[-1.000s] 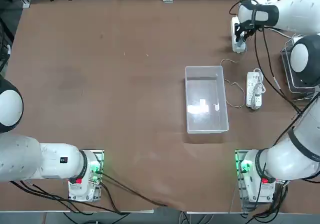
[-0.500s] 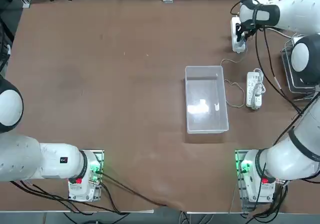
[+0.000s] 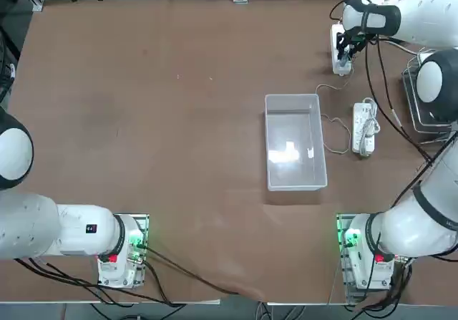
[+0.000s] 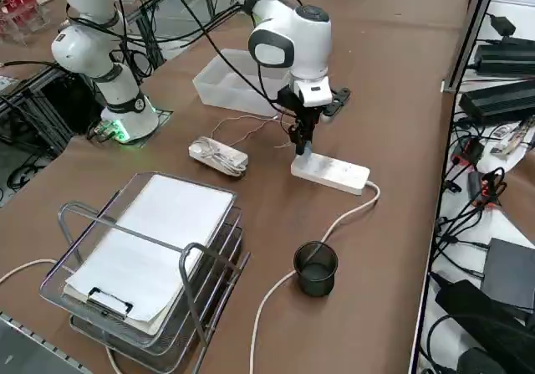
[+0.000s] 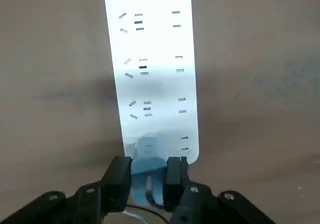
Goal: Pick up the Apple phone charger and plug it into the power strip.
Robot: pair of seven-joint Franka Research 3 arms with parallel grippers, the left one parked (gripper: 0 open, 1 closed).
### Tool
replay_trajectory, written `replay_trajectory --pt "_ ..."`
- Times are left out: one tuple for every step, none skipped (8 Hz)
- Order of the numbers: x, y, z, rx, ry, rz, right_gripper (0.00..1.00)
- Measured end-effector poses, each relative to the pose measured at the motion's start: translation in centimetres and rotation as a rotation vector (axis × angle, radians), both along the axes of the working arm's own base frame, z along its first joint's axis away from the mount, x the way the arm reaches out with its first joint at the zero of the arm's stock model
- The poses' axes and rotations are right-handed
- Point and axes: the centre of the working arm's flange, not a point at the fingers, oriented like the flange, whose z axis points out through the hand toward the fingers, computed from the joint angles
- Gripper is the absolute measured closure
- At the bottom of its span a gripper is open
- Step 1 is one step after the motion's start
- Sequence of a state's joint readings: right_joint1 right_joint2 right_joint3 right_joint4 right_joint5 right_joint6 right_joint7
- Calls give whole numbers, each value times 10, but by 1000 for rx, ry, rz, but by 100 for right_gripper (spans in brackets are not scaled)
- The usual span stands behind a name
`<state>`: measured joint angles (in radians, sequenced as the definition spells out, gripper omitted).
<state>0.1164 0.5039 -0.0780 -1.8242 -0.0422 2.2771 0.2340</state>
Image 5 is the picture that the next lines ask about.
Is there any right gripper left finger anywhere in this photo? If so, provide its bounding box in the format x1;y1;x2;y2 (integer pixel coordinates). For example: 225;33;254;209
0;156;133;224

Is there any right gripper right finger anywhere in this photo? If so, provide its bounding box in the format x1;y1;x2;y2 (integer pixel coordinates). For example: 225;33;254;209
163;156;276;224

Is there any thin charger cable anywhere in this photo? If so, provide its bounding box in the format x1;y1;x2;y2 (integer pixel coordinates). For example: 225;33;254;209
124;175;169;224

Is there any light blue phone charger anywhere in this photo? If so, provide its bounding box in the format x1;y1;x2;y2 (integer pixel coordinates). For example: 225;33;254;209
129;132;168;207

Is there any white power strip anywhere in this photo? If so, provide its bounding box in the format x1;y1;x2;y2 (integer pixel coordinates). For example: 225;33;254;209
101;0;200;165

